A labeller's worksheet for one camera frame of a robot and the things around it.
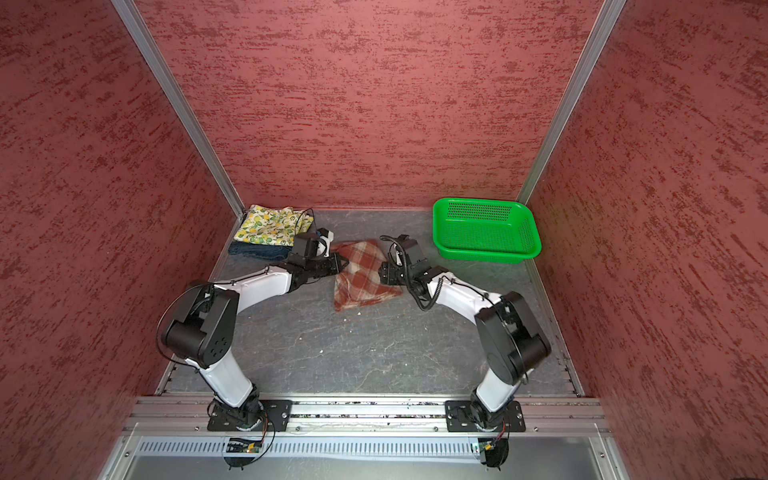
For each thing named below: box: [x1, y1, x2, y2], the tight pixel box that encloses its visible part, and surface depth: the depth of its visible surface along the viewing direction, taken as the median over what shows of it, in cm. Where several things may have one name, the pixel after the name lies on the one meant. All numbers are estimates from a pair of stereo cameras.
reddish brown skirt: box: [331, 239, 403, 312], surface depth 96 cm
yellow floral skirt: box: [234, 204, 315, 246], surface depth 110 cm
